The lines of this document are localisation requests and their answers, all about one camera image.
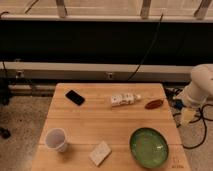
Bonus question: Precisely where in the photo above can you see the red chili pepper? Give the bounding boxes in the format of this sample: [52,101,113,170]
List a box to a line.
[145,99,163,110]

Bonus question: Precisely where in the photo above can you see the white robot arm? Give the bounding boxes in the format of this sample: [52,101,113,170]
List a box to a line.
[181,64,213,125]

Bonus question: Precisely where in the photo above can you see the green ceramic bowl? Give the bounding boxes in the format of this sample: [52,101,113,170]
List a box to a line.
[129,127,169,169]

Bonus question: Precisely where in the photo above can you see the beige sponge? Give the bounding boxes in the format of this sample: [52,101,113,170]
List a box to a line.
[89,141,112,166]

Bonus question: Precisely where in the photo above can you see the black smartphone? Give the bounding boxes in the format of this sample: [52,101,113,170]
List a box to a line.
[66,90,85,106]

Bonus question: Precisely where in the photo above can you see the white plastic cup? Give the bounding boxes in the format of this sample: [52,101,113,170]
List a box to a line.
[44,128,68,153]

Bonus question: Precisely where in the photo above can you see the black object on floor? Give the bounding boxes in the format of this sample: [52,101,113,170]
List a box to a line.
[0,127,11,139]

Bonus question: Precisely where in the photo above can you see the black floor cables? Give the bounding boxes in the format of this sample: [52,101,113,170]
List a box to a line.
[165,87,213,150]

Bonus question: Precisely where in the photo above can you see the black hanging cable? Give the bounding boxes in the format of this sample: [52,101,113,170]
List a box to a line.
[126,13,165,82]

